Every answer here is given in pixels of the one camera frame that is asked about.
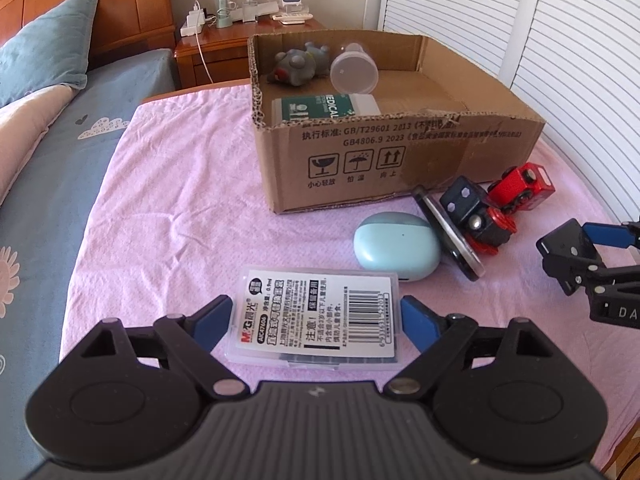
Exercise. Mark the blue bed sheet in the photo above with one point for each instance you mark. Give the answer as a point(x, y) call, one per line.
point(75, 170)

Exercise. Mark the pink cloth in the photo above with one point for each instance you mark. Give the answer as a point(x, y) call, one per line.
point(175, 210)

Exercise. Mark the red toy car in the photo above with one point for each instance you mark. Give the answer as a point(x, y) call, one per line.
point(520, 190)

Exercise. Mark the white louvered closet door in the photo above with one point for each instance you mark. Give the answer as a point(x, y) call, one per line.
point(450, 0)
point(585, 60)

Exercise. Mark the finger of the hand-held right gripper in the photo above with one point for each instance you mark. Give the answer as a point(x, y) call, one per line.
point(612, 236)
point(575, 270)

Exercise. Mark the clear plastic jar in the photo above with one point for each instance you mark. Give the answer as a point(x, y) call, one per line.
point(352, 72)

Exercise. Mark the white power strip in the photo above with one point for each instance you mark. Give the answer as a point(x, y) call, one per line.
point(192, 25)

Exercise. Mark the wooden headboard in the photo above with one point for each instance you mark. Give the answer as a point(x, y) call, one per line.
point(125, 0)

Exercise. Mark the pink quilt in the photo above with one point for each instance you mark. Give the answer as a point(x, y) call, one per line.
point(20, 135)

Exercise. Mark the white router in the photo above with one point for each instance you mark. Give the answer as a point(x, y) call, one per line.
point(265, 10)

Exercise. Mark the brown cardboard box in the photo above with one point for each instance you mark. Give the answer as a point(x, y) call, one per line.
point(400, 160)

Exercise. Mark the black toy train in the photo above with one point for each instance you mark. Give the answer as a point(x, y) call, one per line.
point(470, 205)

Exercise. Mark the white remote control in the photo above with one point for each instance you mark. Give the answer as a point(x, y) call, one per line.
point(292, 17)

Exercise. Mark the white green-label wipes canister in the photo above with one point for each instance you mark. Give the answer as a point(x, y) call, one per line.
point(325, 107)

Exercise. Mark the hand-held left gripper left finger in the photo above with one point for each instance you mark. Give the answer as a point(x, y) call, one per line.
point(212, 317)

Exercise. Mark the blue pillow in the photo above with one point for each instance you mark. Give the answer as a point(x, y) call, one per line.
point(40, 60)

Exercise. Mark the clear spray bottle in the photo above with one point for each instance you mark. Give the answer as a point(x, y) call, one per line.
point(249, 7)

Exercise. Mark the teal earbud case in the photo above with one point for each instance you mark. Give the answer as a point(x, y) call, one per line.
point(395, 250)

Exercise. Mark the wooden nightstand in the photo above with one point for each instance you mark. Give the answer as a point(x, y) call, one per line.
point(225, 45)

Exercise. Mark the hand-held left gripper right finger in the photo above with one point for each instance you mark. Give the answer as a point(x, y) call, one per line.
point(417, 322)

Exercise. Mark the clear plastic refill case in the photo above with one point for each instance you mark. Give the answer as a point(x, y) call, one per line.
point(310, 320)

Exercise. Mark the grey toy elephant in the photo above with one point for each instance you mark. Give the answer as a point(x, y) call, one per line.
point(300, 65)

